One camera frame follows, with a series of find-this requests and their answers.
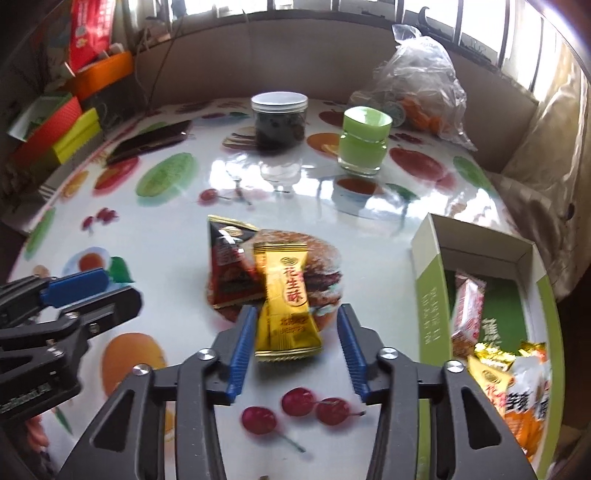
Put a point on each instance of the red corrugated box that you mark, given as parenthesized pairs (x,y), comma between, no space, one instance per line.
(59,122)

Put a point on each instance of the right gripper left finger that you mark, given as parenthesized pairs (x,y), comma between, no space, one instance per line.
(125,440)

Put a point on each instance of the clear plastic bag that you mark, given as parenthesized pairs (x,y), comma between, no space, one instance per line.
(418,87)

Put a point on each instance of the beige patterned curtain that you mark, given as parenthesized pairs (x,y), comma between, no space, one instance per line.
(546,183)

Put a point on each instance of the white red sesame nougat candy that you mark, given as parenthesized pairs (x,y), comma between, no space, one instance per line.
(467,313)

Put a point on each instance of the green cardboard box tray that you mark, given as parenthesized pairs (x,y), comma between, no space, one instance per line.
(519,306)

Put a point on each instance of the dark jar white lid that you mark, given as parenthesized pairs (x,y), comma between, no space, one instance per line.
(280,118)

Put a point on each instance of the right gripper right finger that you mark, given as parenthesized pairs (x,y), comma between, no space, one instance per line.
(468,440)

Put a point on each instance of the red snack bag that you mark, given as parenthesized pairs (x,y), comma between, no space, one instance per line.
(90,34)

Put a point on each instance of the gold peanut crisp candy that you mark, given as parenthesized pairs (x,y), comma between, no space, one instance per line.
(493,382)
(285,330)

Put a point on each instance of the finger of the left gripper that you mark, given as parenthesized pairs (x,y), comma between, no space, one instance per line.
(25,298)
(55,341)

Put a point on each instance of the black smartphone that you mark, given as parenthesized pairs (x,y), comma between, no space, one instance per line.
(150,141)

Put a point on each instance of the gold rice bar snack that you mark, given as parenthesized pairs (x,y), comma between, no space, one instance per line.
(494,357)

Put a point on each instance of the red black snack packet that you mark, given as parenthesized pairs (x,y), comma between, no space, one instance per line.
(233,279)

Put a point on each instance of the green glass jar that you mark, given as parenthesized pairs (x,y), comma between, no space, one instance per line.
(364,140)

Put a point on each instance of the white orange konjac snack packet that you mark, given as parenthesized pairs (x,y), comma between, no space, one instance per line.
(527,402)

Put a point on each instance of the yellow green box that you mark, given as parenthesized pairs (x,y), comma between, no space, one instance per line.
(86,127)

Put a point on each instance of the orange storage box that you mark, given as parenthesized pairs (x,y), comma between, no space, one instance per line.
(100,75)

